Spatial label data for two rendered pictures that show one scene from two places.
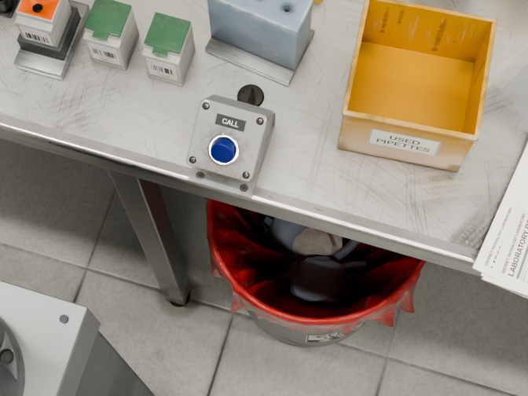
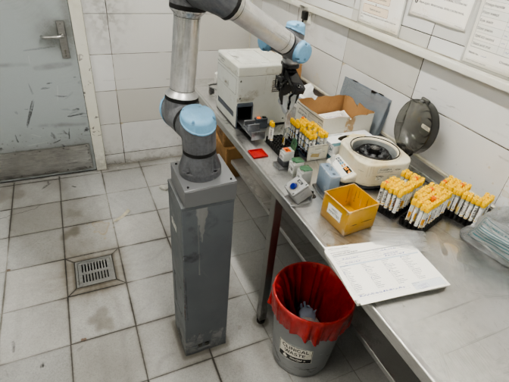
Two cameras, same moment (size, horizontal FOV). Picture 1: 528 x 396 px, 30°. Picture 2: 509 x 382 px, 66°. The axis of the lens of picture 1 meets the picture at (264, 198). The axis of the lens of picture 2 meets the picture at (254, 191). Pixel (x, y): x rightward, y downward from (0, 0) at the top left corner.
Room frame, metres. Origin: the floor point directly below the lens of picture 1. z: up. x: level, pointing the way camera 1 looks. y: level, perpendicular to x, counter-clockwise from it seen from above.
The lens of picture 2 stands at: (-0.56, -0.71, 1.70)
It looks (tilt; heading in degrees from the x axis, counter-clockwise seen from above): 34 degrees down; 46
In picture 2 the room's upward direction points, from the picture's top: 6 degrees clockwise
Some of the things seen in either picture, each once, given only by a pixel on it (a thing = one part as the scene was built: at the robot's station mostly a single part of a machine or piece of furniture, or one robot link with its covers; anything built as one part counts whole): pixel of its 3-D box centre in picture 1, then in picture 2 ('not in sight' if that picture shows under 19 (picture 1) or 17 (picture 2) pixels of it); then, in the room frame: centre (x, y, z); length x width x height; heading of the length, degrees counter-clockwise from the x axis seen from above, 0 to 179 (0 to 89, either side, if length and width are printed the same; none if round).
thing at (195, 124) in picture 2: not in sight; (197, 128); (0.11, 0.30, 1.12); 0.13 x 0.12 x 0.14; 84
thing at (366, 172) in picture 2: not in sight; (367, 161); (0.75, 0.00, 0.94); 0.30 x 0.24 x 0.12; 154
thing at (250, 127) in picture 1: (236, 121); (302, 189); (0.39, 0.03, 0.92); 0.13 x 0.07 x 0.08; 163
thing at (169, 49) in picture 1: (169, 49); (304, 175); (0.48, 0.10, 0.91); 0.05 x 0.04 x 0.07; 163
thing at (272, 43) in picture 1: (259, 21); (327, 181); (0.50, 0.00, 0.92); 0.10 x 0.07 x 0.10; 65
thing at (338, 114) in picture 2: not in sight; (332, 120); (0.91, 0.33, 0.95); 0.29 x 0.25 x 0.15; 163
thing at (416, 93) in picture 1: (413, 86); (348, 208); (0.43, -0.15, 0.93); 0.13 x 0.13 x 0.10; 78
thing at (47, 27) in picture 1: (45, 19); (286, 156); (0.51, 0.23, 0.92); 0.05 x 0.04 x 0.06; 163
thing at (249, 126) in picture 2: not in sight; (249, 125); (0.57, 0.54, 0.92); 0.21 x 0.07 x 0.05; 73
